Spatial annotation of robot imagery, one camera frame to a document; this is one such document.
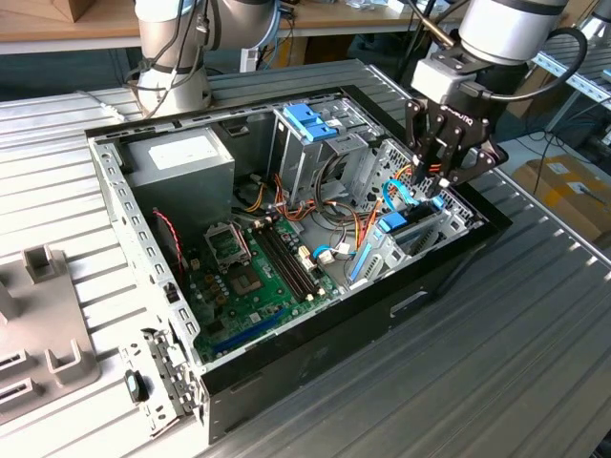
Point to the hard disk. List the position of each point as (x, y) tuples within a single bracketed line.
[(393, 223)]

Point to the green motherboard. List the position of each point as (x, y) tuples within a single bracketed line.
[(258, 305)]

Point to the metal slat table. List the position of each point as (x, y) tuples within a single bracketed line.
[(594, 59)]

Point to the CPU socket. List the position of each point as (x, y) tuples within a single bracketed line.
[(246, 280)]

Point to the grey power supply unit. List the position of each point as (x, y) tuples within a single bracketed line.
[(191, 191)]

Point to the black PC case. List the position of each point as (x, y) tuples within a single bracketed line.
[(334, 353)]

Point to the blue expansion slot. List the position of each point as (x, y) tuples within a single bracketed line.
[(248, 332)]

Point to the small cardboard box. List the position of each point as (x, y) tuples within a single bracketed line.
[(90, 8)]

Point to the blue plastic drive latch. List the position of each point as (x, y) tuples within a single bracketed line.
[(305, 121)]

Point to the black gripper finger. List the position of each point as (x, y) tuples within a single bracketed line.
[(482, 162), (420, 138)]

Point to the thin metal locking lever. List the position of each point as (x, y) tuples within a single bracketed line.
[(242, 241)]

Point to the large labelled cardboard box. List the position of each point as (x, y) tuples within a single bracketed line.
[(558, 200)]

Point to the black RAM slot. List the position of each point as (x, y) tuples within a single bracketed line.
[(279, 265), (284, 264), (291, 261), (296, 258)]

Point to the silver optical drive cage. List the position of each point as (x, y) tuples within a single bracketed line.
[(305, 162)]

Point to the long wooden desk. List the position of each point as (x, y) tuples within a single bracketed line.
[(363, 16)]

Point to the silver disk bay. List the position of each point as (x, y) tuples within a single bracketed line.
[(458, 219)]

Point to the grey parts rack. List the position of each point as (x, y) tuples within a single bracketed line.
[(43, 310)]

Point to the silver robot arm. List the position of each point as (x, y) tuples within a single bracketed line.
[(506, 28)]

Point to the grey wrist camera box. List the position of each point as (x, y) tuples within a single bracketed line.
[(436, 78)]

